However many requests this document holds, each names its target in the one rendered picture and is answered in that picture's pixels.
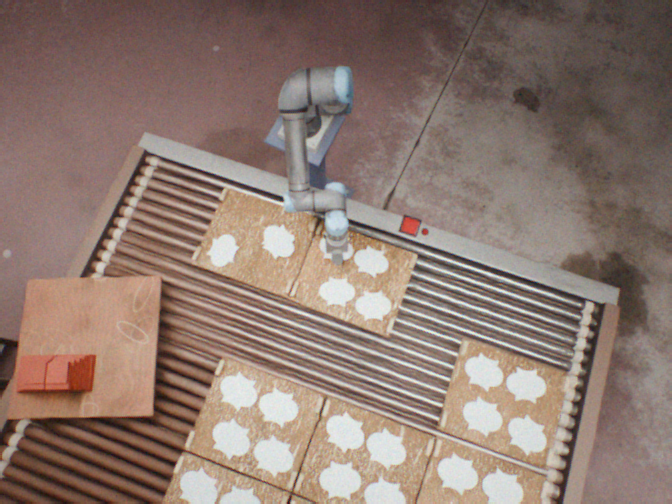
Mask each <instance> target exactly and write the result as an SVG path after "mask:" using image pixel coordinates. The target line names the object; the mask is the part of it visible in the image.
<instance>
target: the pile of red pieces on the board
mask: <svg viewBox="0 0 672 504"><path fill-rule="evenodd" d="M95 365H96V355H95V354H90V353H87V354H58V355H57V354H55V355H24V356H21V361H20V369H19V376H18V384H17V391H16V392H43V391H61V392H81V391H93V383H94V374H95Z"/></svg>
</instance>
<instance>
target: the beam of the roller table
mask: <svg viewBox="0 0 672 504"><path fill-rule="evenodd" d="M138 146H141V147H144V148H146V149H147V152H148V153H149V155H150V156H152V157H154V156H155V157H159V158H161V159H162V160H165V161H168V162H171V163H174V164H177V165H180V166H183V167H186V168H190V169H193V170H196V171H199V172H202V173H205V174H208V175H211V176H214V177H218V178H221V179H224V180H227V181H230V182H233V183H236V184H239V186H243V187H246V188H249V189H252V190H255V191H258V192H261V193H265V194H268V195H271V196H274V197H277V198H280V199H283V194H284V193H285V192H288V191H289V182H288V178H285V177H281V176H278V175H275V174H272V173H269V172H266V171H262V170H259V169H256V168H253V167H250V166H247V165H244V164H241V163H237V162H234V161H231V159H228V158H225V157H222V156H219V155H216V154H213V153H209V152H206V151H203V150H200V149H197V148H194V147H191V146H188V145H185V144H181V143H178V142H175V141H172V140H169V139H166V138H163V137H160V136H157V135H154V134H150V133H147V132H145V133H144V134H143V136H142V138H141V140H140V142H139V144H138ZM346 213H347V221H348V222H352V223H355V224H358V225H361V226H364V227H367V228H370V229H374V230H377V231H380V233H383V234H386V235H389V236H392V237H396V238H399V239H402V240H405V241H408V242H411V243H414V244H418V245H421V246H424V247H427V248H430V249H433V250H436V251H440V252H443V254H446V255H448V256H451V257H454V258H457V259H460V260H464V261H467V262H470V263H473V264H476V265H479V266H482V267H485V268H489V269H492V270H495V271H498V272H501V273H504V274H507V275H510V277H512V276H514V278H517V279H520V280H523V281H526V282H529V283H532V284H535V285H538V286H542V287H545V288H548V289H551V290H554V291H557V292H560V293H563V294H566V295H569V296H573V297H576V298H579V299H582V300H587V301H590V302H593V304H594V305H597V306H598V305H601V303H603V302H609V303H612V305H615V306H617V301H618V296H619V291H620V289H619V288H616V287H613V286H610V285H607V284H604V283H600V282H597V281H594V280H591V279H588V278H585V276H582V275H579V274H575V273H572V272H568V271H565V270H562V269H559V268H556V267H553V266H550V265H547V264H544V263H541V262H537V261H534V260H531V259H528V258H525V257H522V256H519V255H516V254H513V252H509V251H506V250H503V249H500V248H497V247H494V246H491V245H488V244H484V243H481V242H478V241H475V240H472V239H469V238H466V237H463V236H459V235H456V234H453V233H450V232H447V230H444V229H441V228H437V227H434V226H430V225H427V224H424V223H421V225H420V228H419V231H418V235H417V238H413V237H410V236H407V235H404V234H401V233H398V231H399V228H400V225H401V222H402V219H403V217H402V216H399V215H396V214H392V213H389V212H386V211H383V209H380V208H377V207H374V206H370V205H367V204H364V203H361V202H358V201H355V200H352V199H348V198H346ZM423 228H427V229H428V230H429V234H428V235H427V236H423V235H422V233H421V230H422V229H423Z"/></svg>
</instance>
